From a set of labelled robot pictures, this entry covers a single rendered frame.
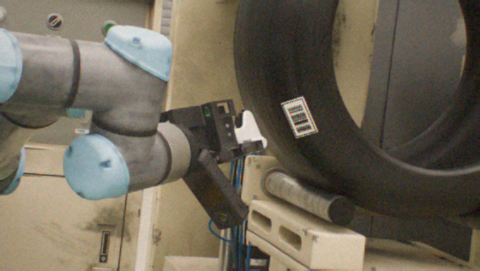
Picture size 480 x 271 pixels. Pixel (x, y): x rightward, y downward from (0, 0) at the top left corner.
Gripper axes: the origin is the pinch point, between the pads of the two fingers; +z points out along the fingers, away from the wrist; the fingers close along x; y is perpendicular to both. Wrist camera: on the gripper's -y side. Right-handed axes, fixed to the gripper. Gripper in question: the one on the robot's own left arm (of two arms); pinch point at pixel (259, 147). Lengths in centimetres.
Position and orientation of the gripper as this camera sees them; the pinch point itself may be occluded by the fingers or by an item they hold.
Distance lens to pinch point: 130.1
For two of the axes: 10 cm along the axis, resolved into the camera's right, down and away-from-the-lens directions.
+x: -7.9, 2.3, 5.7
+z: 5.5, -1.2, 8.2
